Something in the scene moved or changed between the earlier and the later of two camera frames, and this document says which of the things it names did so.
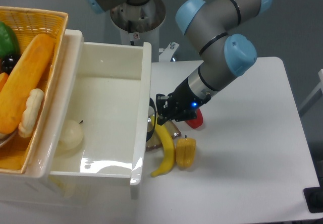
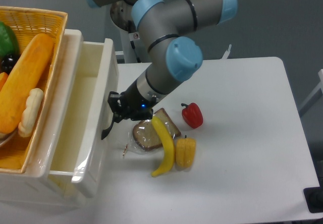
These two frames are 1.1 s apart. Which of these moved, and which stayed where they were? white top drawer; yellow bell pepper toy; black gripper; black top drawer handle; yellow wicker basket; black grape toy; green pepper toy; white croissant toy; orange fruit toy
Moved: black top drawer handle; white top drawer; black gripper
Stayed: black grape toy; orange fruit toy; green pepper toy; white croissant toy; yellow bell pepper toy; yellow wicker basket
